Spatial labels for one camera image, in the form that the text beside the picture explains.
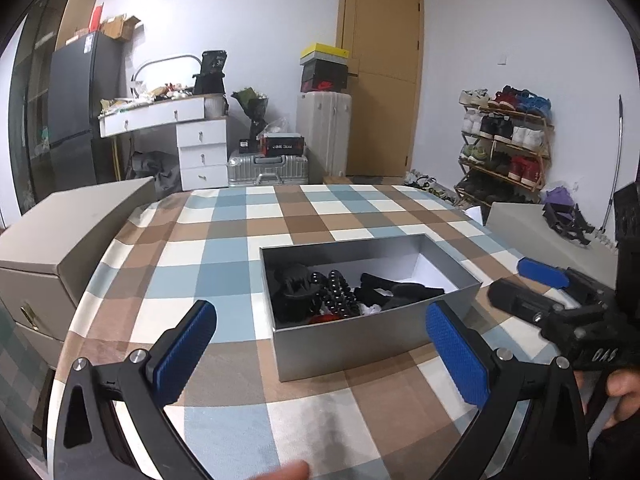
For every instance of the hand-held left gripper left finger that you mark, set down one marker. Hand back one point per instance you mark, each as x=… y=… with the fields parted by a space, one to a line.
x=185 y=355

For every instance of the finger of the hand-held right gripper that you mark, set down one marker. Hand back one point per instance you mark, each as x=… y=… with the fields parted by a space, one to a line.
x=542 y=271
x=515 y=300

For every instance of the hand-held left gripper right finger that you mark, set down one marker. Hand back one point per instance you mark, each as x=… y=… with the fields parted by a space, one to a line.
x=457 y=360

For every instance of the white and red hair accessory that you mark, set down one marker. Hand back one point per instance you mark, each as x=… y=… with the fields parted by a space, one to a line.
x=370 y=308

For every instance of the grey cardboard box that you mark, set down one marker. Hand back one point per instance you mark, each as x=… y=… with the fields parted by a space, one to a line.
x=350 y=350

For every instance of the black scrunchie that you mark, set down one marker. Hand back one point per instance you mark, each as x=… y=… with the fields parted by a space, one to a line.
x=372 y=282

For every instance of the large black hair claw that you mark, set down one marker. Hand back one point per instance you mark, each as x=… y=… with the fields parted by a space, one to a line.
x=295 y=292

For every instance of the red round hair accessory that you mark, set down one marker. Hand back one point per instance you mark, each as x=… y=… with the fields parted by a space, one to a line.
x=322 y=318

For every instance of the person's right forearm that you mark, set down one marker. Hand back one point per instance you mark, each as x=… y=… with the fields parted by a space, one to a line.
x=617 y=452

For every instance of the person's right hand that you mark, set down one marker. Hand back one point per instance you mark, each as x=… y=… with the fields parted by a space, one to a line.
x=624 y=392

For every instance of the person's left hand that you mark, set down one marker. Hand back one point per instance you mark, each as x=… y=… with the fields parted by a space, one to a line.
x=292 y=472

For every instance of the black plastic clips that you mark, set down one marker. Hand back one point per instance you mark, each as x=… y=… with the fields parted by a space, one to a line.
x=570 y=224

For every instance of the purple cloth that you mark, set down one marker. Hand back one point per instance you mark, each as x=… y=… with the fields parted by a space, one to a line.
x=560 y=196

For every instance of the white paper sheet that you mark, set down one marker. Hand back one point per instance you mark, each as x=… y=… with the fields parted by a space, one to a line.
x=475 y=216

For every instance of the wooden shoe rack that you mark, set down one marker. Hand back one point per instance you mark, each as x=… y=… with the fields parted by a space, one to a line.
x=547 y=155

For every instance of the thin black rod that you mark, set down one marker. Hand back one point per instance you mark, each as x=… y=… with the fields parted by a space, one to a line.
x=619 y=160

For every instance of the rows of sneakers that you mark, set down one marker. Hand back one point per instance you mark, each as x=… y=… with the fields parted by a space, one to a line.
x=505 y=132

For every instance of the pile of shoes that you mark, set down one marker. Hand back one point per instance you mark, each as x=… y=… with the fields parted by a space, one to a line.
x=427 y=185

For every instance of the grey bedside cabinet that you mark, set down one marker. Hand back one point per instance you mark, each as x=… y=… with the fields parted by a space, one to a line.
x=50 y=240

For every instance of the dark clothes heap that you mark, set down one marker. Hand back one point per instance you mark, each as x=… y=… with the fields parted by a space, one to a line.
x=150 y=172

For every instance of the silver suitcase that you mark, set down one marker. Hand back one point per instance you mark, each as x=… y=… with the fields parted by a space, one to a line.
x=270 y=169

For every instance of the small black box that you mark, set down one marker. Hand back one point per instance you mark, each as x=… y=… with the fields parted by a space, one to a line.
x=247 y=146

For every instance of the white desk with drawers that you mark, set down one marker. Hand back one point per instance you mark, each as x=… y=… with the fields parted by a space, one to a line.
x=200 y=135

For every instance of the wooden door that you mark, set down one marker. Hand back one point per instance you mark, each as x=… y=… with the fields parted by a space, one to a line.
x=380 y=110

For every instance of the black and red box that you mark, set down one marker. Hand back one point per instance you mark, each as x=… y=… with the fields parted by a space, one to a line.
x=282 y=145

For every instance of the clear plastic bag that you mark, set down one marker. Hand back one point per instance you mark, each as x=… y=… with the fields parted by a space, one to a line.
x=277 y=126

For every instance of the white bin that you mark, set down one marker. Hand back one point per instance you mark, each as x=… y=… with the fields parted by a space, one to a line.
x=216 y=106

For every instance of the white suitcase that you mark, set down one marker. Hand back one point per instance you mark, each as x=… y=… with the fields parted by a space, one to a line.
x=322 y=135

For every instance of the dark wrapped bouquet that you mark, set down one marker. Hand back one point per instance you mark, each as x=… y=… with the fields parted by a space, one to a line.
x=252 y=105

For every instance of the pile of desk clutter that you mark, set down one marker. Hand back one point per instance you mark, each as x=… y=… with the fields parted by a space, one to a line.
x=145 y=97

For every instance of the black refrigerator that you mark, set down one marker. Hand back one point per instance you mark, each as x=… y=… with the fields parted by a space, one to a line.
x=75 y=110

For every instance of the arched table mirror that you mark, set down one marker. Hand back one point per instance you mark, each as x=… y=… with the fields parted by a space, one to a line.
x=160 y=72

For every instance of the black bag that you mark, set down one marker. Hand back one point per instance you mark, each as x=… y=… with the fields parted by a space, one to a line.
x=210 y=72

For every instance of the black shoe box red logo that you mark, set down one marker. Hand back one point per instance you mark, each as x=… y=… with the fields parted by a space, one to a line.
x=324 y=79

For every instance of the yellow shoe box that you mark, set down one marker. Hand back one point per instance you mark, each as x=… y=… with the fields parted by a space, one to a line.
x=324 y=52

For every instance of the open cardboard box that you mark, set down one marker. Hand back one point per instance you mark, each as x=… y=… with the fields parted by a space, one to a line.
x=120 y=27

